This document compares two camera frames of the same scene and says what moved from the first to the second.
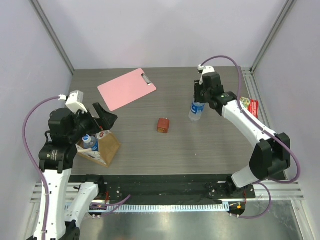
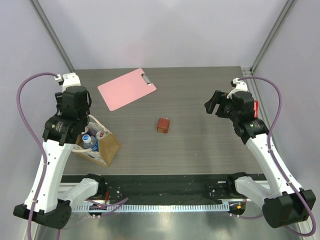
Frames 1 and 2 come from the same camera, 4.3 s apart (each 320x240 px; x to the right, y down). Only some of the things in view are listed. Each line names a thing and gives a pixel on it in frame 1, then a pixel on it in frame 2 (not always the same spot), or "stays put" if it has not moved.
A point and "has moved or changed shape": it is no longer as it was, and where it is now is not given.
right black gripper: x=198 y=87 -> x=216 y=99
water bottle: x=90 y=142 stays put
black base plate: x=170 y=189 stays put
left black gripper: x=105 y=121 -> x=59 y=97
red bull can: x=93 y=139 has moved or changed shape
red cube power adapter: x=163 y=125 stays put
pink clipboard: x=126 y=88 stays put
